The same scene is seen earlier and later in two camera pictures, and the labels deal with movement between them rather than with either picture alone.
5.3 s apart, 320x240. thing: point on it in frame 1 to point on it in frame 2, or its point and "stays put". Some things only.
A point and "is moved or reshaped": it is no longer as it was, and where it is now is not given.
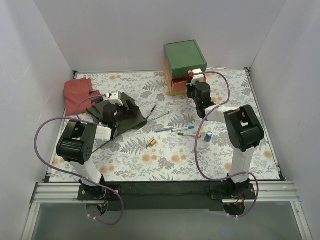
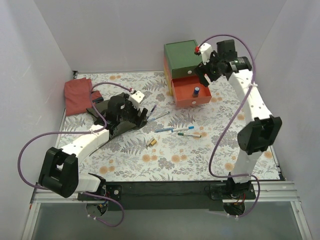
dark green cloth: [96, 112] stays put
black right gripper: [191, 88] to [207, 70]
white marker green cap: [184, 134] stays put
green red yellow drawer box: [181, 57] is moved or reshaped
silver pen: [149, 119] stays put
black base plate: [167, 197] stays put
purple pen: [151, 112] stays put
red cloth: [76, 92] stays put
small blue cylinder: [208, 136] is moved or reshaped
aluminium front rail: [265, 193] stays put
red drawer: [180, 84] is moved or reshaped
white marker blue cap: [187, 128] stays put
